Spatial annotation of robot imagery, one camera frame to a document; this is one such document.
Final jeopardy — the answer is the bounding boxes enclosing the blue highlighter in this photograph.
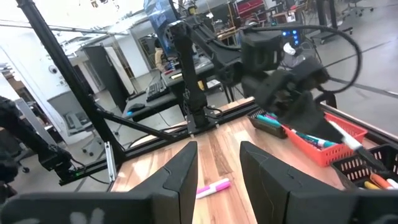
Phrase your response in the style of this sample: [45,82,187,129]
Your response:
[255,114,282,128]

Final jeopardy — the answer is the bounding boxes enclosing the black clamp loop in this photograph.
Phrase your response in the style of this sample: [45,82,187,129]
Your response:
[313,91,339,110]

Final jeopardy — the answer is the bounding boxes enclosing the person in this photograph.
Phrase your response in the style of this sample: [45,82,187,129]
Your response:
[154,39,170,74]

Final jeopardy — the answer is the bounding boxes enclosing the large blue screen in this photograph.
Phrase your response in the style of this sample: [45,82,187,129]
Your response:
[143,0,180,58]

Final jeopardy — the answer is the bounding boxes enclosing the silver aluminium bracket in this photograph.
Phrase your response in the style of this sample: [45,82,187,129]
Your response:
[104,141,118,184]

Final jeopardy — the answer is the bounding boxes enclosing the black cabled equipment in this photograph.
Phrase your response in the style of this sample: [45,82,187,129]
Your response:
[0,96,82,185]

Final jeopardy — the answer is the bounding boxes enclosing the black computer tower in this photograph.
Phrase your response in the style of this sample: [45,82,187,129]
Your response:
[278,27,302,47]

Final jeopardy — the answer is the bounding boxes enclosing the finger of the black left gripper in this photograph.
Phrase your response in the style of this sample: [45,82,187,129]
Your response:
[297,92,345,144]
[276,101,318,134]

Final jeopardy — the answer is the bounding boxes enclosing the black partition panel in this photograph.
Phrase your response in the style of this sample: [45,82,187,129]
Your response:
[81,45,129,112]

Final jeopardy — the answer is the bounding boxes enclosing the black computer mouse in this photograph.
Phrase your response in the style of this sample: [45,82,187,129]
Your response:
[126,102,146,114]

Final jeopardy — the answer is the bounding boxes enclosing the black keyboard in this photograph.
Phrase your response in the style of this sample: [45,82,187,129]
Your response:
[145,78,169,103]

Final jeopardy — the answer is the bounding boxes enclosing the black desk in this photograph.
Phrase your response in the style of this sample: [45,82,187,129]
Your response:
[121,60,224,123]

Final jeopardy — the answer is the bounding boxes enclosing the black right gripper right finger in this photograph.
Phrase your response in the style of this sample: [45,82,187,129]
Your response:
[239,140,338,224]

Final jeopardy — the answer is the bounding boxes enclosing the orange plastic basket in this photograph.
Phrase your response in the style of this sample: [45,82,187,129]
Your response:
[282,111,369,168]

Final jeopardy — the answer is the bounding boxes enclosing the chunky teal Expo marker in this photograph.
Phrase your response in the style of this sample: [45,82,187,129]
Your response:
[290,129,338,149]

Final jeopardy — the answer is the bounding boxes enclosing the black metal post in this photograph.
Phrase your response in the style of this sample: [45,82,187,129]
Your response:
[15,0,177,175]

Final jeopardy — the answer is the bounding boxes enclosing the thin black-capped marker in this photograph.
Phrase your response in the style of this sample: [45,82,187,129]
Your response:
[328,119,387,171]

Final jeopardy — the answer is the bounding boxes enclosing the black plastic basket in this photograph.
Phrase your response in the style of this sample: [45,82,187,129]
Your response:
[247,107,289,139]
[331,143,398,191]

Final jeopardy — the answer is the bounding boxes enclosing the thin orange marker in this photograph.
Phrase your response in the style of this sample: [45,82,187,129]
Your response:
[369,172,395,190]

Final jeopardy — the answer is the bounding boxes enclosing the thin yellow marker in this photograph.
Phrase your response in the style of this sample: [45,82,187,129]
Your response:
[363,180,381,190]

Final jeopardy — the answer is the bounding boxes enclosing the thin pink marker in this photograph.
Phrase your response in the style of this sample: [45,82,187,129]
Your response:
[195,183,224,200]
[198,177,232,195]

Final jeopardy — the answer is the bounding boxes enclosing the grey office chair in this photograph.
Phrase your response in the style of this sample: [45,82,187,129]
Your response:
[62,111,105,157]

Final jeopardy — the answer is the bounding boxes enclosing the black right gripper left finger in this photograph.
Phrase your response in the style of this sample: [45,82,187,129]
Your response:
[129,141,199,224]

